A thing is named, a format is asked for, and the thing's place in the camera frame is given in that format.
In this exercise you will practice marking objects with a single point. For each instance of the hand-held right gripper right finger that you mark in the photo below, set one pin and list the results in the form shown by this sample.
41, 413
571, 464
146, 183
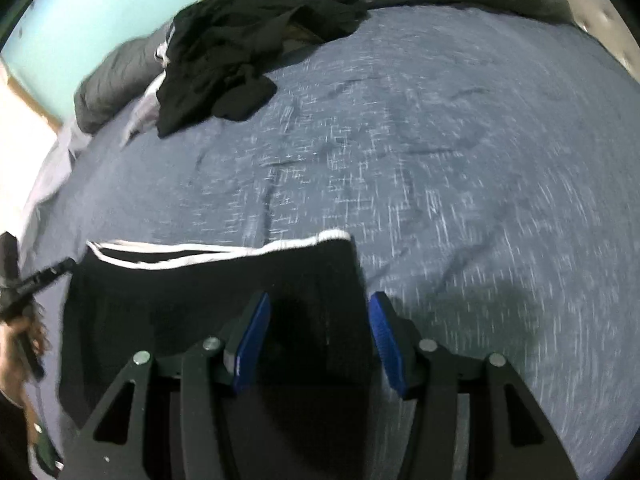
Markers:
387, 345

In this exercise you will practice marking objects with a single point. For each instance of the cream tufted headboard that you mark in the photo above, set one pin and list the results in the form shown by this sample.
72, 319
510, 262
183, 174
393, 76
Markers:
600, 15

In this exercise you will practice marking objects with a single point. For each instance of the black garment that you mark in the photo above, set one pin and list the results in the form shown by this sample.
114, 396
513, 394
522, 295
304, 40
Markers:
225, 60

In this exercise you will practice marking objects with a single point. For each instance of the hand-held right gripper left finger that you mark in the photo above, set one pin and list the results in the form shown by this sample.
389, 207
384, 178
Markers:
252, 345

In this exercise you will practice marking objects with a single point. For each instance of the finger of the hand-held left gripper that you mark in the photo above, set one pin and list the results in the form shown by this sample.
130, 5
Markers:
50, 275

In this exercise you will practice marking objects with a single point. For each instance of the person's left hand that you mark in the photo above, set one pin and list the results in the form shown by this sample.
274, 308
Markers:
12, 360

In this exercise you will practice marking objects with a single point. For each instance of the light grey garment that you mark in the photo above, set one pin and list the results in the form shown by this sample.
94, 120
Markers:
142, 110

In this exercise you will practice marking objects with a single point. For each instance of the blue striped garment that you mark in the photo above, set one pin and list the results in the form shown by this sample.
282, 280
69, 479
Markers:
164, 47

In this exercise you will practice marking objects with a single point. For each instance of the wooden window frame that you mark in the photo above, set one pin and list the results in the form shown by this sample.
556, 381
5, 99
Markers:
35, 105

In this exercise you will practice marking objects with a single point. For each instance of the black sweater with white trim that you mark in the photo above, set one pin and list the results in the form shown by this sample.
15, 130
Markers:
175, 300

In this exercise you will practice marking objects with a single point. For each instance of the blue patterned bed sheet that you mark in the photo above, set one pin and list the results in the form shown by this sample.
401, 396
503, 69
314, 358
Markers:
425, 185

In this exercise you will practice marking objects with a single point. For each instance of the light grey blanket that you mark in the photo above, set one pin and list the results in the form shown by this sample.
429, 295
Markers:
55, 180

